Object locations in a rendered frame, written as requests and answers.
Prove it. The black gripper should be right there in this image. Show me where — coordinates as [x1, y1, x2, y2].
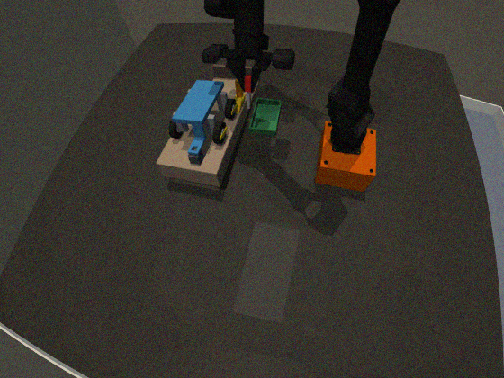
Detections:
[202, 22, 295, 93]

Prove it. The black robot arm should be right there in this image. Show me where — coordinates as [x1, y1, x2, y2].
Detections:
[204, 0, 401, 155]

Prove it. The yellow wedge with orange handle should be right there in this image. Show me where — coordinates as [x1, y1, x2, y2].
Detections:
[234, 79, 245, 114]

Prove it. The tan wooden ramp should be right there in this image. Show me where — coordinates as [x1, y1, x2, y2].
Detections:
[157, 64, 249, 191]

